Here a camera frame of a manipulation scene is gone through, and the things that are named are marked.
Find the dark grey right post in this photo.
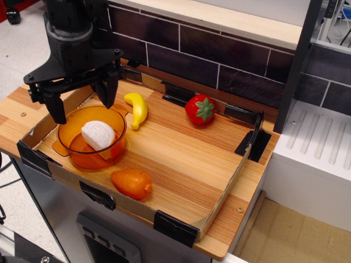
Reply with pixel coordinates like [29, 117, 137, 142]
[274, 1, 322, 134]

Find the yellow toy banana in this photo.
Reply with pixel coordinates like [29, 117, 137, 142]
[124, 92, 148, 130]

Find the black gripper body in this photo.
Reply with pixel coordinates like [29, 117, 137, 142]
[24, 27, 123, 103]

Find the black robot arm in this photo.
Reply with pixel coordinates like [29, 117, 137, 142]
[24, 1, 123, 124]

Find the orange toy carrot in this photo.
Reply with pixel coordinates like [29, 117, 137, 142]
[111, 169, 152, 199]

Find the white and orange toy sushi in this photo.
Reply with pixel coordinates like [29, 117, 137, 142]
[81, 121, 116, 160]

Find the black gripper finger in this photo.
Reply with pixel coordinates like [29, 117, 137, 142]
[44, 94, 66, 124]
[95, 70, 118, 108]

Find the white toy sink drainboard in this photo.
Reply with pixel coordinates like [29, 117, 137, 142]
[263, 101, 350, 231]

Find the orange transparent plastic pot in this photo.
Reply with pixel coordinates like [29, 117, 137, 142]
[52, 104, 128, 170]

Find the cardboard fence with black tape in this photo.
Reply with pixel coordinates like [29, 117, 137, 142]
[16, 62, 272, 244]

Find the red toy strawberry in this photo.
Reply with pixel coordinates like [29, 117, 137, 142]
[185, 94, 215, 125]

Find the black caster wheel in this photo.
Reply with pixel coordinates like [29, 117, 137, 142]
[6, 7, 21, 25]

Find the grey oven control panel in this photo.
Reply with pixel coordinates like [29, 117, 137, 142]
[76, 213, 142, 262]

